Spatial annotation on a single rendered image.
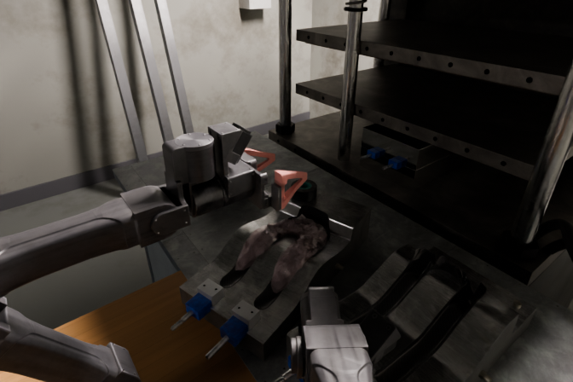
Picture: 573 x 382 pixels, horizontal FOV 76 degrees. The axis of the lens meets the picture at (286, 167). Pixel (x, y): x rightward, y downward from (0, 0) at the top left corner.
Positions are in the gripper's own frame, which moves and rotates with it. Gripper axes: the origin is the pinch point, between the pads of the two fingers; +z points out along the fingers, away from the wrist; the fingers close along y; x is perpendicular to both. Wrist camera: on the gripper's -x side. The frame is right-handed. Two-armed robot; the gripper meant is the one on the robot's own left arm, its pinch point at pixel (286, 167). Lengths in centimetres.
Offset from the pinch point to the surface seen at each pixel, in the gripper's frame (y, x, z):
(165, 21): 211, -5, 61
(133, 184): 84, 40, -8
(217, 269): 18.4, 34.3, -7.3
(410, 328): -23.5, 30.9, 13.9
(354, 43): 50, -10, 71
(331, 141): 70, 39, 83
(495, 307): -32.7, 25.7, 27.3
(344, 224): 6.7, 28.2, 26.0
